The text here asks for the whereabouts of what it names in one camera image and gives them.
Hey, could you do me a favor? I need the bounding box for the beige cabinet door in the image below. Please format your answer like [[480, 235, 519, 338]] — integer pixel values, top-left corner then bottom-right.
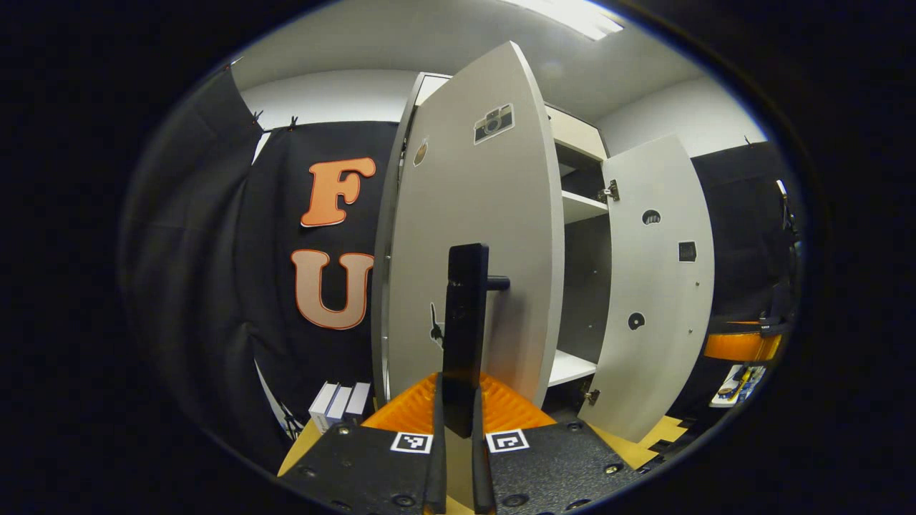
[[578, 134, 716, 443], [385, 41, 566, 510]]

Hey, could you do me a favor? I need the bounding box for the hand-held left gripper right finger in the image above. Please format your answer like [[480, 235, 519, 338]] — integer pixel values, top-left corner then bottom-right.
[[469, 372, 645, 515]]

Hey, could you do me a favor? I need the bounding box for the black backdrop stand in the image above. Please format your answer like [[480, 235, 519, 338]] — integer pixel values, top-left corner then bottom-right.
[[276, 397, 303, 438]]

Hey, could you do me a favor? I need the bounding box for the long ceiling light panel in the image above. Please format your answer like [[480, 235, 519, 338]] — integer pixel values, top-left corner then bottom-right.
[[501, 0, 625, 41]]

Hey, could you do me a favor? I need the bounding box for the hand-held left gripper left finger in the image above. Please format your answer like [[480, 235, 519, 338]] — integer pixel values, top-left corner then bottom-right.
[[278, 372, 448, 515]]

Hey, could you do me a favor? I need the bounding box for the black backdrop cloth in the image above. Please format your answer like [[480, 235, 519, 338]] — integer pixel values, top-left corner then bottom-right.
[[118, 64, 806, 458]]

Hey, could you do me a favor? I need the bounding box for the beige double-door shoe cabinet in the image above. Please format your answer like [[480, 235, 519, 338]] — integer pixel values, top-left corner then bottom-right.
[[371, 72, 613, 423]]

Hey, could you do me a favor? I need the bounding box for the light blue book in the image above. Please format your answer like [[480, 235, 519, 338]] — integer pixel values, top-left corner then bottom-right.
[[326, 386, 354, 428]]

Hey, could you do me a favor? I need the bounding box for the white printed packet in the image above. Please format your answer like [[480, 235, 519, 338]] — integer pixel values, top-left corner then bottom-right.
[[710, 363, 768, 410]]

